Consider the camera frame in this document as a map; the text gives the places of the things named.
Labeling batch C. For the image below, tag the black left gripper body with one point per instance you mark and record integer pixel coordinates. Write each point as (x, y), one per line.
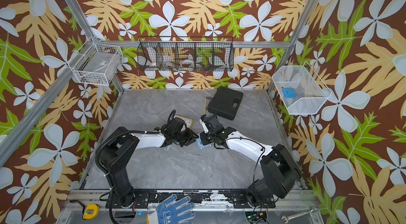
(185, 138)

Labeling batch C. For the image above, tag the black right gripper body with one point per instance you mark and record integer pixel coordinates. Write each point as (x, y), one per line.
(208, 138)

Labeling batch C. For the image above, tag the yellow square alarm clock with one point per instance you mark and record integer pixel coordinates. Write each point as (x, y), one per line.
(188, 121)

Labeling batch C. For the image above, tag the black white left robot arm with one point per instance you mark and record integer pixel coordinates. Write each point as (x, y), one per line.
(113, 155)

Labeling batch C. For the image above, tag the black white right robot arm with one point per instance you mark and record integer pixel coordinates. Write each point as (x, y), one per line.
(279, 169)

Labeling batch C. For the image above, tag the black plastic tool case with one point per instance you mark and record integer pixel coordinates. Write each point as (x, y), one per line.
(225, 103)

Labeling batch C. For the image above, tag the blue white knit glove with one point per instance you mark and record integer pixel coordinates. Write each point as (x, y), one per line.
(173, 211)

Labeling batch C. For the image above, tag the blue object in basket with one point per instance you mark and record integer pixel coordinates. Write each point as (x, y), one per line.
(289, 93)

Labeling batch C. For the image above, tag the green circuit board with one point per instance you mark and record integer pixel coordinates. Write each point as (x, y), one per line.
(256, 217)

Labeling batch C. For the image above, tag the silver open-end wrench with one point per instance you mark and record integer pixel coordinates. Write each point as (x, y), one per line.
(286, 219)

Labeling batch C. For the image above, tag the yellow tape measure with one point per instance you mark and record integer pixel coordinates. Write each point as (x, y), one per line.
(90, 211)

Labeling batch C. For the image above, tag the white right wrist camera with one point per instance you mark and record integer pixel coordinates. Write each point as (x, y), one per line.
(203, 125)

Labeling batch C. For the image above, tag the black wire basket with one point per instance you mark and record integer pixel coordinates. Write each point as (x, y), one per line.
(170, 53)

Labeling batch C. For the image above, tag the white wire basket right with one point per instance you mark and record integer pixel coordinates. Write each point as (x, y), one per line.
(312, 92)

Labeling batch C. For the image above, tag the white wire basket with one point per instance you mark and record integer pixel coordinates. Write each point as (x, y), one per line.
(312, 92)
(96, 63)

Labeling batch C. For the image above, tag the white wire basket left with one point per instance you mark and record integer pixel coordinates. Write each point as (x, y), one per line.
(96, 63)

